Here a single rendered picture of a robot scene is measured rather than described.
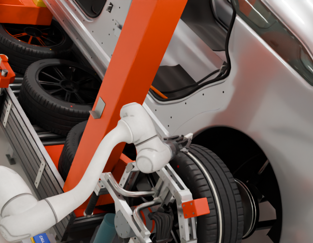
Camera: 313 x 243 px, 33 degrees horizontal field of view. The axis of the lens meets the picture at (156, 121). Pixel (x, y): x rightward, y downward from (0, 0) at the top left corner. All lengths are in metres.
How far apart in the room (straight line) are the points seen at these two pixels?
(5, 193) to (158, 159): 0.59
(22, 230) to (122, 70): 0.89
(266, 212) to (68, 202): 2.72
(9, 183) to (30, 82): 1.85
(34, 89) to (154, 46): 1.52
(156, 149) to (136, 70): 0.46
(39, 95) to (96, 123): 1.12
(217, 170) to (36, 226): 0.93
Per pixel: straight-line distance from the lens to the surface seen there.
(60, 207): 1.98
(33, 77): 3.86
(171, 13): 2.33
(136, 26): 2.36
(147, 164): 2.09
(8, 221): 1.96
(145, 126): 2.12
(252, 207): 2.77
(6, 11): 4.36
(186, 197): 2.36
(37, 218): 1.95
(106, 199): 3.00
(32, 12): 4.44
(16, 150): 3.74
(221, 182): 2.47
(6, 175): 2.05
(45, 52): 4.21
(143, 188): 2.80
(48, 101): 3.68
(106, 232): 2.66
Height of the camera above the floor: 2.55
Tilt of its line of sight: 32 degrees down
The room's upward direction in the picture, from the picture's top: 25 degrees clockwise
